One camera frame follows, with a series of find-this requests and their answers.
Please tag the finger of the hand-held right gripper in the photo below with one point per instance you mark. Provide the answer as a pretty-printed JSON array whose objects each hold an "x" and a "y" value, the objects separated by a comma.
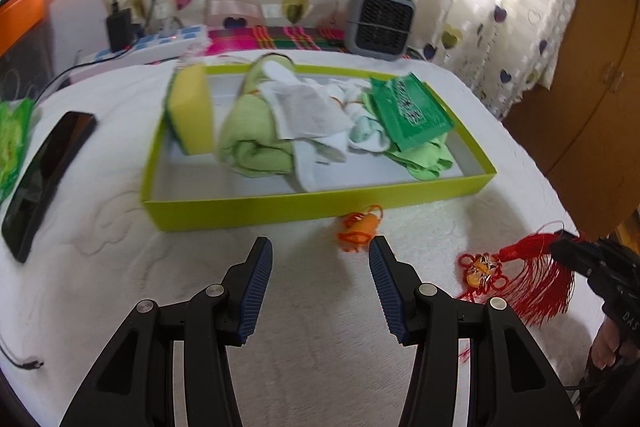
[
  {"x": 585, "y": 243},
  {"x": 570, "y": 257}
]

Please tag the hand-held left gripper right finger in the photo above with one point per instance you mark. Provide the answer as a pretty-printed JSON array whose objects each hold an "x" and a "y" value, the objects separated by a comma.
[{"x": 390, "y": 292}]

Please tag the red tassel knot ornament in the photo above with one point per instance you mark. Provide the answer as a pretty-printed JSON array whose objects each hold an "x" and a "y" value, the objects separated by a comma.
[{"x": 540, "y": 277}]

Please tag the yellow sponge green scourer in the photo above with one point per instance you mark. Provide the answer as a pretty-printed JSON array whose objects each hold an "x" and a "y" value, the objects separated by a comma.
[{"x": 192, "y": 112}]

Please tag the small orange ornament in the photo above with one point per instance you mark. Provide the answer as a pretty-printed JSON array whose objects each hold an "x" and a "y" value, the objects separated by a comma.
[{"x": 357, "y": 229}]

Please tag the grey portable heater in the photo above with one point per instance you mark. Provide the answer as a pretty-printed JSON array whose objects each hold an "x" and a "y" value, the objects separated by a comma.
[{"x": 380, "y": 19}]

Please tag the white printed wrapper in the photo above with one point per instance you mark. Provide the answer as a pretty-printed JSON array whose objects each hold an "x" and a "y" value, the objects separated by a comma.
[{"x": 187, "y": 59}]

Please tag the green foil packet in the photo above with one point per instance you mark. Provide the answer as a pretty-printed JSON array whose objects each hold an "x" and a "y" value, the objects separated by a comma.
[{"x": 410, "y": 107}]

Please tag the black charger adapter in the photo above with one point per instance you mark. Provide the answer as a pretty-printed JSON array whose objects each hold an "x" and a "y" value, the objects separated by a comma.
[{"x": 120, "y": 29}]

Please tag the white mesh sachet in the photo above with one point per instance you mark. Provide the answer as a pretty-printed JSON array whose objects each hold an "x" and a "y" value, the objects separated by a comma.
[{"x": 310, "y": 112}]

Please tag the black smartphone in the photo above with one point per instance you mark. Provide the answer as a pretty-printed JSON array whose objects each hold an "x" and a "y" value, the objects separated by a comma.
[{"x": 45, "y": 177}]

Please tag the orange shelf tray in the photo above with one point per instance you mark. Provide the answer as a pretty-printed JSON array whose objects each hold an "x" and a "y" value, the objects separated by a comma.
[{"x": 17, "y": 17}]

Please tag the green towel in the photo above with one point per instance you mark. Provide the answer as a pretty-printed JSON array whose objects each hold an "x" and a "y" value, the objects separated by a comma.
[{"x": 245, "y": 132}]

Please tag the light green cloth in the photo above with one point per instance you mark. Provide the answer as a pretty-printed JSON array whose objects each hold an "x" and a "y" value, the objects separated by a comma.
[{"x": 425, "y": 159}]

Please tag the yellow-green shallow cardboard box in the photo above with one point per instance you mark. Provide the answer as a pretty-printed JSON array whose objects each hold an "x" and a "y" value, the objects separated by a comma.
[{"x": 250, "y": 207}]

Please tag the white socks bundle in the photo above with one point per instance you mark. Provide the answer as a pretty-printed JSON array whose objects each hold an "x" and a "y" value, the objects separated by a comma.
[{"x": 360, "y": 132}]

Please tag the white blue power strip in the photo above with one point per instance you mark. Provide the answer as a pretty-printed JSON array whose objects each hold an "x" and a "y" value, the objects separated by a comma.
[{"x": 150, "y": 44}]

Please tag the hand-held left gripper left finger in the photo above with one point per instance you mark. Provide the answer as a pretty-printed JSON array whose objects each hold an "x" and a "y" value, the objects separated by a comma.
[{"x": 255, "y": 292}]

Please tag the green tissue packet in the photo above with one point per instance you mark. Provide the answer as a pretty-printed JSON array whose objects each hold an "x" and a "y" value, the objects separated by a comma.
[{"x": 12, "y": 147}]

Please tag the wooden wardrobe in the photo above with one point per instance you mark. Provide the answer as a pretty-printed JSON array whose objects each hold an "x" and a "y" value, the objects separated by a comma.
[{"x": 590, "y": 82}]

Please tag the plaid cloth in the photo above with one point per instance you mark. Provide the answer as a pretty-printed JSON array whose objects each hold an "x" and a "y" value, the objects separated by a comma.
[{"x": 280, "y": 37}]

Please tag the person's right hand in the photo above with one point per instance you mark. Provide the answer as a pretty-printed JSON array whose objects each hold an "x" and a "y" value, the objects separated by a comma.
[{"x": 607, "y": 347}]

